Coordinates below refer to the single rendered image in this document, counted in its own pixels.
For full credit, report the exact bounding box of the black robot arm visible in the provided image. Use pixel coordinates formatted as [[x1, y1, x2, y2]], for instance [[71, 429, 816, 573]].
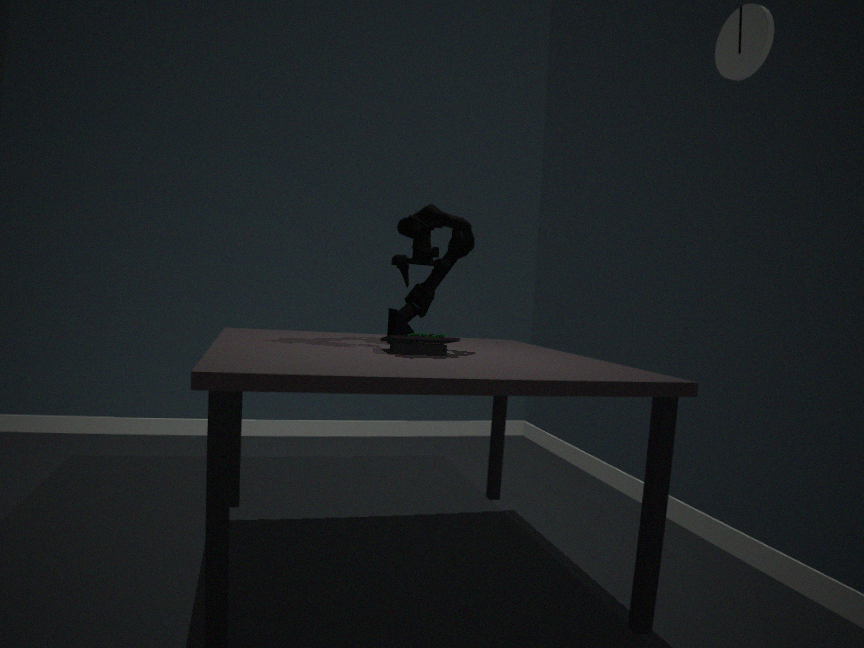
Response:
[[397, 204, 474, 323]]

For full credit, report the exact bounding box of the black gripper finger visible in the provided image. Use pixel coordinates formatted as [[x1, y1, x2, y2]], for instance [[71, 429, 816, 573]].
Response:
[[431, 267, 445, 289], [396, 264, 409, 287]]

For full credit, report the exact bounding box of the grey switch panel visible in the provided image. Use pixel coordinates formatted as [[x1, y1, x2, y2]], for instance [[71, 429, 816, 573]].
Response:
[[380, 333, 460, 355]]

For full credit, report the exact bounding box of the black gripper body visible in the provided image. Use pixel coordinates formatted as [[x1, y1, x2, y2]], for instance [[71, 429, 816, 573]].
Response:
[[391, 239, 450, 269]]

